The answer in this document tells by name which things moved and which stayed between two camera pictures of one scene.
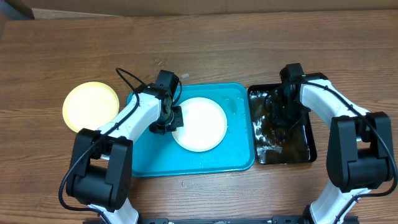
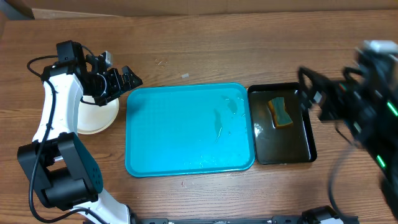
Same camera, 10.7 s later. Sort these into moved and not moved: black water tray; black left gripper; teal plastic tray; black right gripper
Moved: black right gripper; black left gripper
Not moved: teal plastic tray; black water tray
